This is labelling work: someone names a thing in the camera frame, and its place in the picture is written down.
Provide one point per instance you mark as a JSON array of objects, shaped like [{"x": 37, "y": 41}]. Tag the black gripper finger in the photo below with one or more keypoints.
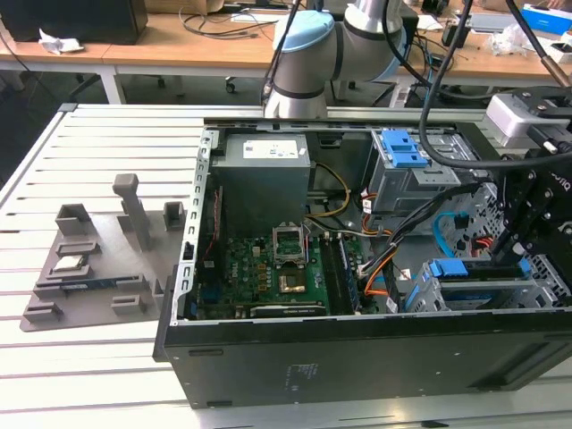
[
  {"x": 529, "y": 257},
  {"x": 518, "y": 201}
]

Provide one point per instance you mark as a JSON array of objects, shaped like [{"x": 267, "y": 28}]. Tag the hard disk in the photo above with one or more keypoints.
[{"x": 451, "y": 267}]

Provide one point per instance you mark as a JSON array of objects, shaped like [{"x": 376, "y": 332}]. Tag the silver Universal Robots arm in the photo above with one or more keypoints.
[{"x": 304, "y": 67}]

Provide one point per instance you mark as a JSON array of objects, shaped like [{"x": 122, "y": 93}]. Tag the grey disk bay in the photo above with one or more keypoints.
[{"x": 532, "y": 290}]

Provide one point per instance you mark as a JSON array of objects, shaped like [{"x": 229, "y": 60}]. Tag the grey drive cage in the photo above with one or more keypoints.
[{"x": 402, "y": 187}]

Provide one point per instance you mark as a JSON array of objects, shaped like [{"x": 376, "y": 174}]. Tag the blue drive latch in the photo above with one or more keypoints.
[{"x": 402, "y": 149}]

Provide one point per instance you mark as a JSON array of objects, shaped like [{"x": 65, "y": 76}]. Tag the wooden desk white legs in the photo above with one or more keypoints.
[
  {"x": 491, "y": 67},
  {"x": 27, "y": 56},
  {"x": 179, "y": 53}
]

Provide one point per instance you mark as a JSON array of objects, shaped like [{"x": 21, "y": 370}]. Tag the white open box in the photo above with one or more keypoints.
[{"x": 562, "y": 52}]

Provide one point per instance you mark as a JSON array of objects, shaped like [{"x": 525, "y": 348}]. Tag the white power strip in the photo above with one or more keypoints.
[{"x": 402, "y": 96}]

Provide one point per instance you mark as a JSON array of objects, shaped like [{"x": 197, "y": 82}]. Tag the clear plastic wrap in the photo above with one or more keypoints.
[{"x": 505, "y": 40}]

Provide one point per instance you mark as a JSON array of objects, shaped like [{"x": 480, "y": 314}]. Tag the small black device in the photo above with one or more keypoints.
[{"x": 451, "y": 36}]

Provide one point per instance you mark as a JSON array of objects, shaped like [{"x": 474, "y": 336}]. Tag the installed RAM stick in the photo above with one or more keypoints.
[{"x": 349, "y": 277}]

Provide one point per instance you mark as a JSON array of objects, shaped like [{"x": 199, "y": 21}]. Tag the flat grey box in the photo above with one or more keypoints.
[{"x": 491, "y": 21}]

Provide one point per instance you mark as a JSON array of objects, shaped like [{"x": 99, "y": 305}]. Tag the blue cardboard box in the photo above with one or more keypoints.
[{"x": 549, "y": 20}]

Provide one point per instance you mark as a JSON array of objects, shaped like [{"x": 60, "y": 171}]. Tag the black RAM slot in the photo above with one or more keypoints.
[{"x": 330, "y": 272}]

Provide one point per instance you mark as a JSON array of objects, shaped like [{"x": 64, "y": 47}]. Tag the black PC case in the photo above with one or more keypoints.
[{"x": 357, "y": 366}]

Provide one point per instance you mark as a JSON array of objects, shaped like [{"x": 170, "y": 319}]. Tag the CPU socket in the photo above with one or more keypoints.
[{"x": 291, "y": 283}]

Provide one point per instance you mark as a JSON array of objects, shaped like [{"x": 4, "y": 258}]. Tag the black graphics card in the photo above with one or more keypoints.
[{"x": 286, "y": 311}]

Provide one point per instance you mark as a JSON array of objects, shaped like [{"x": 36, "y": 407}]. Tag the grey power supply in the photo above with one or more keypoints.
[{"x": 263, "y": 187}]

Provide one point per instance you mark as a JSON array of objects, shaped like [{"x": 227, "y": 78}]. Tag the green motherboard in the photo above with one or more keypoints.
[{"x": 250, "y": 277}]

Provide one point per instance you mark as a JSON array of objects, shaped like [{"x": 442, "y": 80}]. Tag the black chair wheel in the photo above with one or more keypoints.
[{"x": 230, "y": 85}]

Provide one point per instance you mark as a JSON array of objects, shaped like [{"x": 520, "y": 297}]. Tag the grey parts rack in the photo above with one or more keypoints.
[{"x": 107, "y": 250}]

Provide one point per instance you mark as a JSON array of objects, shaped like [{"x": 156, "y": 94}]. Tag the blue RAM stick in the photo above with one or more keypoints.
[{"x": 89, "y": 285}]

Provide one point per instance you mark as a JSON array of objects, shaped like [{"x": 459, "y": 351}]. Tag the black chair base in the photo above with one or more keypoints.
[{"x": 85, "y": 85}]

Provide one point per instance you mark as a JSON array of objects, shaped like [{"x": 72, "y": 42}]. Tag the silver CPU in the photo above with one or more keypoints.
[{"x": 69, "y": 265}]

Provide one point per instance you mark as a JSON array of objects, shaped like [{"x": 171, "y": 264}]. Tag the large black box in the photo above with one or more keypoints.
[{"x": 76, "y": 18}]

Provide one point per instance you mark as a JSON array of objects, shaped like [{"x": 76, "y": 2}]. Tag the crumpled white paper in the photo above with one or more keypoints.
[{"x": 62, "y": 44}]

